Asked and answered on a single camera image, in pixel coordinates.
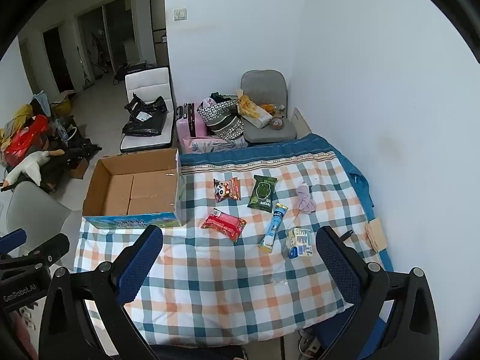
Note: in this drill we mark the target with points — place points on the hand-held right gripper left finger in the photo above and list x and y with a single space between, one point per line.
137 270

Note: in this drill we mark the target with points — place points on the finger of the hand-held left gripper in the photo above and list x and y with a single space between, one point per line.
11 238
48 249

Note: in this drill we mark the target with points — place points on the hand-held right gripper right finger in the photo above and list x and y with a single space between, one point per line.
337 266

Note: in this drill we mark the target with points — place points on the blue white small carton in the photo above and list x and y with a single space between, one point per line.
300 243

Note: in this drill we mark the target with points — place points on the lilac sock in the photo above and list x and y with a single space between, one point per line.
305 198

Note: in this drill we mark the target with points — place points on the long blue tube packet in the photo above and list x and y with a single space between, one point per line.
273 227

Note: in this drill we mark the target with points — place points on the red snack packet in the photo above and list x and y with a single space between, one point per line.
223 225

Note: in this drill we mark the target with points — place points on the green wet wipes packet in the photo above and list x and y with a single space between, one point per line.
262 193

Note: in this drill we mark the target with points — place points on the panda print snack packet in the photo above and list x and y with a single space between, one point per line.
225 189

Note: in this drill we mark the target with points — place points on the person's left forearm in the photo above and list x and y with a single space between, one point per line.
20 339

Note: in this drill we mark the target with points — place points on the grey plastic chair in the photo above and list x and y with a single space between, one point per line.
33 210

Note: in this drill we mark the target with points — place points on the beige folded cloth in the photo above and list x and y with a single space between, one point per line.
377 234

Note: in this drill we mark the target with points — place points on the white goose plush toy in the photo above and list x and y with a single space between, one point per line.
30 167

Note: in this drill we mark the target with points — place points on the white power strip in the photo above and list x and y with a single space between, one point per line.
307 345

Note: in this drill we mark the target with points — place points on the small brown cardboard box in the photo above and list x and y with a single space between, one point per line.
78 168

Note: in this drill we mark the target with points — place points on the plaid blanket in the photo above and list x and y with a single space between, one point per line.
225 288

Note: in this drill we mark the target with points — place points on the red plastic bag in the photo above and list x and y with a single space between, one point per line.
26 138

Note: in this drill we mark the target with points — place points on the dark bags pile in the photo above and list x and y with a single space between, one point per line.
75 150

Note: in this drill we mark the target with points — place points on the yellow cloth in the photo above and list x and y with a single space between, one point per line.
18 114

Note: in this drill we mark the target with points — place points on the yellow bin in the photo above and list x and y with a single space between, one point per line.
62 105

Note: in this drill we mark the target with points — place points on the floral bedding bag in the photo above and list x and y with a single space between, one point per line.
213 145

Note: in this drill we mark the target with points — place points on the pink suitcase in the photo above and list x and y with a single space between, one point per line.
185 131

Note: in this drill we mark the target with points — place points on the white leaning board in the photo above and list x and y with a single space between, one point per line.
300 120

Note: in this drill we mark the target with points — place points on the brown tape roll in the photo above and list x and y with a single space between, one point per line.
276 123

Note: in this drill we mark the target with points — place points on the black plastic bag white label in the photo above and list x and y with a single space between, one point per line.
150 107

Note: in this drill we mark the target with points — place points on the white carton box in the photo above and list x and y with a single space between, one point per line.
258 120

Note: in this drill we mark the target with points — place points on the striped fabric bag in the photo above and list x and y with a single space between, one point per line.
228 129

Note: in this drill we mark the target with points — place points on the black white patterned tote bag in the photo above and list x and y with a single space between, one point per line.
217 110

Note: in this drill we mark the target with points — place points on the yellow snack bag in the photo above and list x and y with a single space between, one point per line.
247 105

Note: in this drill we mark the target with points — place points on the white padded chair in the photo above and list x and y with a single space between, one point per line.
148 78

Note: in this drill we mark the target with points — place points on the grey office chair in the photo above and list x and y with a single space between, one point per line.
262 82

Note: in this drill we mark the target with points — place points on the sliding glass door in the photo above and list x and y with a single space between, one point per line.
105 37

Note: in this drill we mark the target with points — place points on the white light switch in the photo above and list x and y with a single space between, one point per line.
180 14

